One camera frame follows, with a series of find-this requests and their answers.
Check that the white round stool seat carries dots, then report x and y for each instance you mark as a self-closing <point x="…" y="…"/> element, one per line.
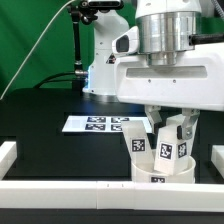
<point x="186" y="176"/>

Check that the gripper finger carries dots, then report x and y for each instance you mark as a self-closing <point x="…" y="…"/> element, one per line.
<point x="185" y="130"/>
<point x="153" y="114"/>

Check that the white front barrier wall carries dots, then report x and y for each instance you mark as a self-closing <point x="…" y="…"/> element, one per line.
<point x="111" y="195"/>

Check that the white barrier wall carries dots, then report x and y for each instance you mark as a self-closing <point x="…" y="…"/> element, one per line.
<point x="8" y="155"/>
<point x="111" y="195"/>
<point x="217" y="158"/>

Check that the white left barrier wall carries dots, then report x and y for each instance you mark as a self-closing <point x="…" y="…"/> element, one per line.
<point x="8" y="155"/>

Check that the white right barrier wall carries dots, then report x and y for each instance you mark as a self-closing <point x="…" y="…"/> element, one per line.
<point x="217" y="158"/>

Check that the black camera on mount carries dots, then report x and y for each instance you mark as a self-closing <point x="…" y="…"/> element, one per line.
<point x="102" y="4"/>

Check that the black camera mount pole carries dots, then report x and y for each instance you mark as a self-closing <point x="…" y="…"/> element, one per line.
<point x="79" y="82"/>

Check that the paper sheet with markers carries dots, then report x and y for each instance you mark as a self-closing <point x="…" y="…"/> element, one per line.
<point x="105" y="124"/>

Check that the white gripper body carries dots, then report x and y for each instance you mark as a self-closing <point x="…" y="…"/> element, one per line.
<point x="196" y="81"/>

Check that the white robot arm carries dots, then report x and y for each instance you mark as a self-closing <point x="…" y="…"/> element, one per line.
<point x="164" y="61"/>

